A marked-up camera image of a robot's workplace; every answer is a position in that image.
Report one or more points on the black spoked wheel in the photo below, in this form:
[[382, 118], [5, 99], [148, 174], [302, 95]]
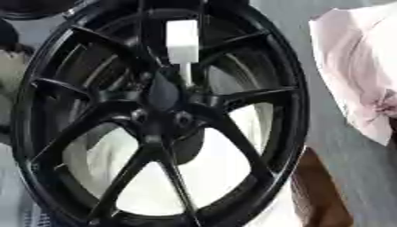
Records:
[[155, 97]]

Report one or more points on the black round object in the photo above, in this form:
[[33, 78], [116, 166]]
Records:
[[31, 7]]

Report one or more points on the brown wooden furniture piece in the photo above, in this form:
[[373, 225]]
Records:
[[318, 195]]

